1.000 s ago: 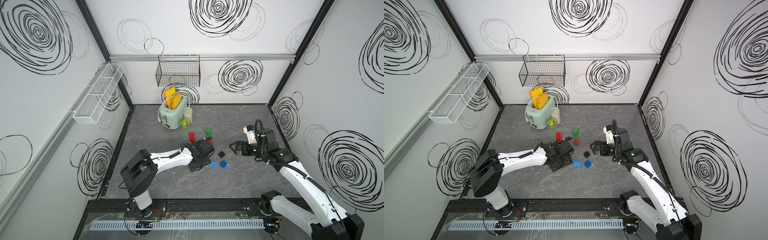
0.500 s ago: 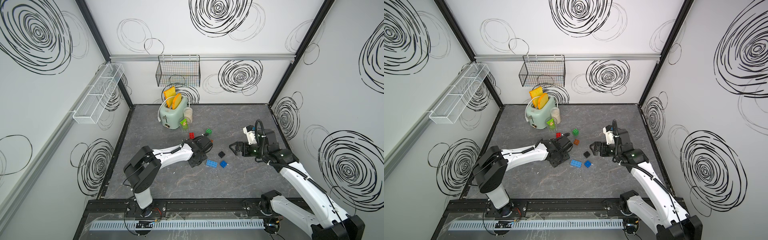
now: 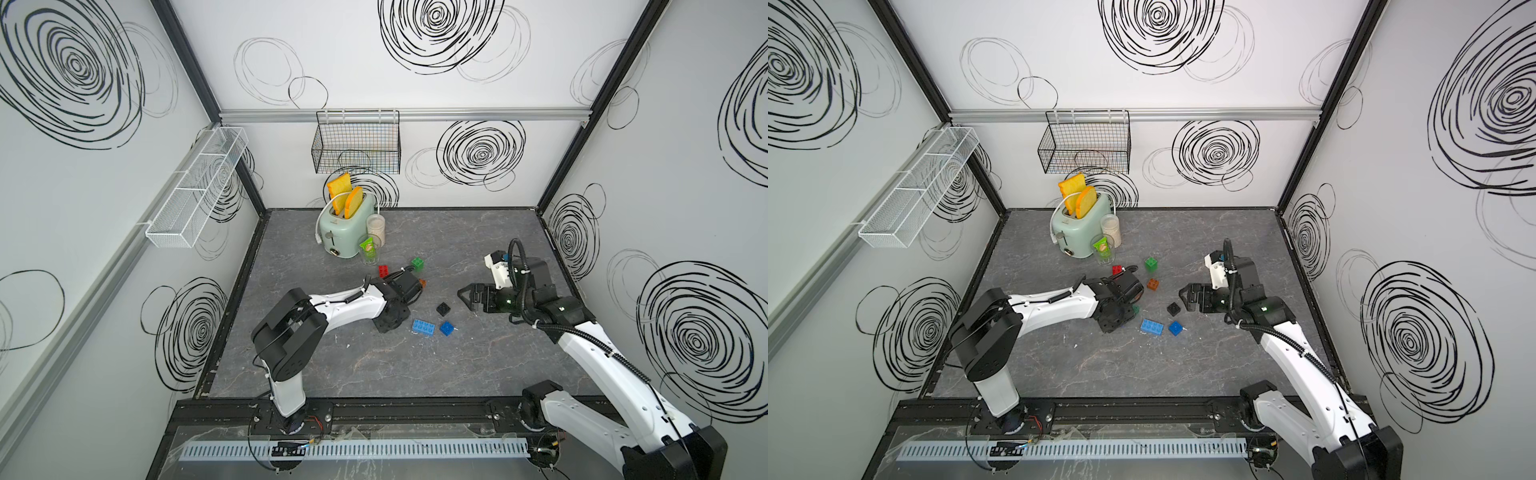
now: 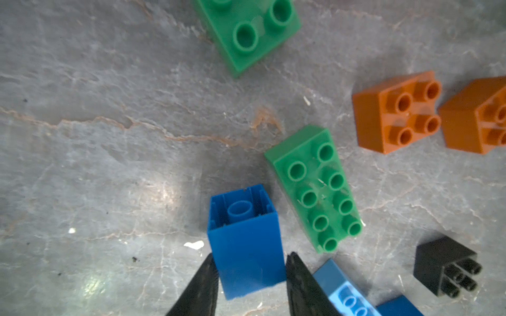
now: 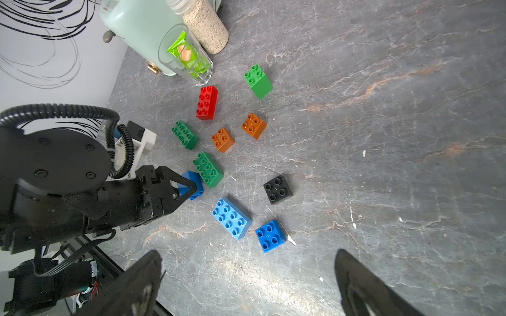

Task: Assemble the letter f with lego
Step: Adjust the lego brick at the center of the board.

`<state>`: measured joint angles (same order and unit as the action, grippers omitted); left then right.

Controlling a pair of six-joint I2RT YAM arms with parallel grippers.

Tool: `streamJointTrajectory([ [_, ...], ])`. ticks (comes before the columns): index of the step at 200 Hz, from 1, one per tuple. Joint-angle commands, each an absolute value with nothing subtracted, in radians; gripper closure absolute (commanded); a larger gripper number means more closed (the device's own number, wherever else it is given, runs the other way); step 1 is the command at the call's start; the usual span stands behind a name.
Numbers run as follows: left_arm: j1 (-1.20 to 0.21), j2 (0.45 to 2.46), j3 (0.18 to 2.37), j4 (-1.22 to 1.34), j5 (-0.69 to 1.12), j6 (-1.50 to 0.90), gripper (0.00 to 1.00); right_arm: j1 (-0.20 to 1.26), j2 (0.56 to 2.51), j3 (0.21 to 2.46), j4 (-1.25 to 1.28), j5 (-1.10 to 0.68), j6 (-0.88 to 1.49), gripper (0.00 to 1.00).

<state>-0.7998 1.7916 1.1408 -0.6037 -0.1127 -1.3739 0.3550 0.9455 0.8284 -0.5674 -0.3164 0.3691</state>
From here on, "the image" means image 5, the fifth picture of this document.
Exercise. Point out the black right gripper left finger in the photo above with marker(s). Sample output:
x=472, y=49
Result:
x=133, y=293

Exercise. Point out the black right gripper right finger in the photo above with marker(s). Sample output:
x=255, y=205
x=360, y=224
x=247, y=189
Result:
x=363, y=293

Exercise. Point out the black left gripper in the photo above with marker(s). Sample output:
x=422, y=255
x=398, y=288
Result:
x=131, y=203

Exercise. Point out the light blue long lego brick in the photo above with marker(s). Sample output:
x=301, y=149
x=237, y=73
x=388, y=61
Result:
x=231, y=218

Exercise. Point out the blue square lego brick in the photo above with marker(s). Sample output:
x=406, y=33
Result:
x=270, y=236

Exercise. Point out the black square lego brick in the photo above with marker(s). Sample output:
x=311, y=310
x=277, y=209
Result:
x=278, y=189

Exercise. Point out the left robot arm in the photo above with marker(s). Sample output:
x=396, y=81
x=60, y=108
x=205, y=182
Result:
x=57, y=184

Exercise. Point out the dark green long lego brick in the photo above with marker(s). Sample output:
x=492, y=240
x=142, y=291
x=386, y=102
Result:
x=185, y=135

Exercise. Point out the orange lego brick left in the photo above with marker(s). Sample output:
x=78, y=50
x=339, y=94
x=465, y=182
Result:
x=222, y=140

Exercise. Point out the orange lego brick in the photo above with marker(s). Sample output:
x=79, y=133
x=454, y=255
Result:
x=222, y=140
x=253, y=126

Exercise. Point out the red long lego brick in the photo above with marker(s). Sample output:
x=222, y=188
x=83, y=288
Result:
x=207, y=103

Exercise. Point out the orange lego brick right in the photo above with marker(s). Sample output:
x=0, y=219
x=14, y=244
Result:
x=253, y=126

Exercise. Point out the light green square lego brick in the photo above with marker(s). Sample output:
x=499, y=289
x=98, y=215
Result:
x=257, y=81

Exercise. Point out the clear glass with green packet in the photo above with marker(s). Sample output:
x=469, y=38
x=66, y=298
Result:
x=182, y=53

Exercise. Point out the mint green toaster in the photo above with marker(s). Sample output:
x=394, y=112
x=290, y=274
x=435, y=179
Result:
x=142, y=26

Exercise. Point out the jar of beige grains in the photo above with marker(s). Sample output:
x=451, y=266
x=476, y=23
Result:
x=203, y=21

